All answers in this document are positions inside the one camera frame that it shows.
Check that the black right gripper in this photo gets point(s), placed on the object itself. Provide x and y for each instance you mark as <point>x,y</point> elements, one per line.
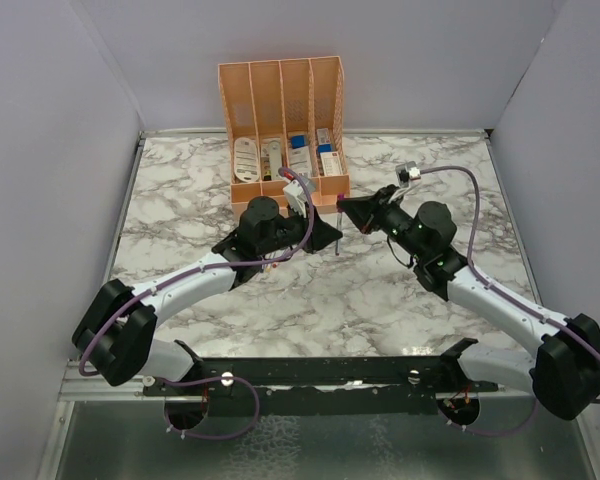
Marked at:
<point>362,210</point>

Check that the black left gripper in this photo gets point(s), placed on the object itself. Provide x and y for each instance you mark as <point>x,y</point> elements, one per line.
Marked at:
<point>324,233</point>

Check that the magenta white pen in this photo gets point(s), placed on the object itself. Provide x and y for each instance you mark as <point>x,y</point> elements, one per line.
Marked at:
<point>339,228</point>

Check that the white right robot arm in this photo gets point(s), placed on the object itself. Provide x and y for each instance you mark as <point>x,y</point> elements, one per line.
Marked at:
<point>560,360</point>

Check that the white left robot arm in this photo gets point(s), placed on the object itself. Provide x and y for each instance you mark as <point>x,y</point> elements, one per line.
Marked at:
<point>116,334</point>

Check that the white box blue lid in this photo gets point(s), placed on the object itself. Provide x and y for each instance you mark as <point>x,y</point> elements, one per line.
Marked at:
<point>299,154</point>

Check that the grey metal flat tool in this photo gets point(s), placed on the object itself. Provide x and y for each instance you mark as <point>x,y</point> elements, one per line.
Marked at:
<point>275,159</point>

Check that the white oval packaged item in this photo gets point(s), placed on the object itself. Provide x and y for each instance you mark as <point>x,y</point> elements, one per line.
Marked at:
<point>245,160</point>

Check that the peach plastic desk organizer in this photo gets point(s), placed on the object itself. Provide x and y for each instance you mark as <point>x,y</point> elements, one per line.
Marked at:
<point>265,100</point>

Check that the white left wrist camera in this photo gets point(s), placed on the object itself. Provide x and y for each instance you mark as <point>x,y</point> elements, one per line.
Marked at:
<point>296,198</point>

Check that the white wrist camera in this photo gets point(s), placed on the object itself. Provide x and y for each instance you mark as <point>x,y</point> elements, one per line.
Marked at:
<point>296,198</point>
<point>408,174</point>

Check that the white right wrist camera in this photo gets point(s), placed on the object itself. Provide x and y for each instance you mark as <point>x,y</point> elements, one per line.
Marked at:
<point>408,174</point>

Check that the black metal base frame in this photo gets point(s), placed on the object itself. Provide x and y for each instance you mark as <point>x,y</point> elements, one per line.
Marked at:
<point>320,386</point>

